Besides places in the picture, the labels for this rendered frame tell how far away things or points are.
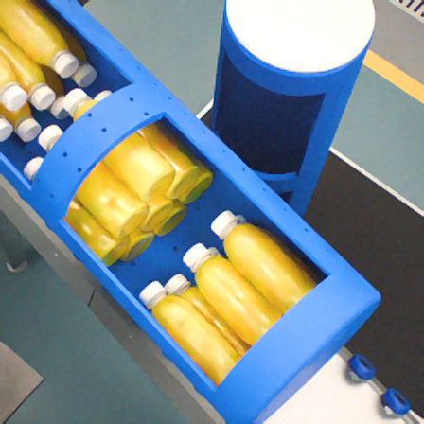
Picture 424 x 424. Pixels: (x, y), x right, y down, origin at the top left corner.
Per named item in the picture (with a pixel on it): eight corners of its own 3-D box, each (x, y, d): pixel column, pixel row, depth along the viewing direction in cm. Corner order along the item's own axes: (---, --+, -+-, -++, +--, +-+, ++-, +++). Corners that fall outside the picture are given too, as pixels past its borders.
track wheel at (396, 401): (400, 419, 128) (409, 411, 127) (379, 397, 129) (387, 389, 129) (406, 413, 132) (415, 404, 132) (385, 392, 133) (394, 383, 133)
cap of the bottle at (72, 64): (67, 47, 135) (75, 55, 135) (75, 59, 139) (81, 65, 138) (50, 63, 135) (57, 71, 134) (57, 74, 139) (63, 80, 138)
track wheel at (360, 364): (364, 383, 130) (373, 375, 130) (344, 362, 131) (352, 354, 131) (371, 378, 134) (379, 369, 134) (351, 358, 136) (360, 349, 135)
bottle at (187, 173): (194, 162, 125) (114, 83, 130) (162, 196, 125) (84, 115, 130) (205, 172, 132) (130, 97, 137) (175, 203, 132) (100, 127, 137)
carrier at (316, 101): (204, 164, 240) (195, 254, 227) (230, -54, 161) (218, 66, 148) (302, 174, 240) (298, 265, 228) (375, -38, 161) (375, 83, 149)
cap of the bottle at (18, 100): (-3, 105, 133) (4, 113, 132) (4, 86, 130) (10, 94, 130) (15, 100, 135) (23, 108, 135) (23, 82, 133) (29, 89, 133)
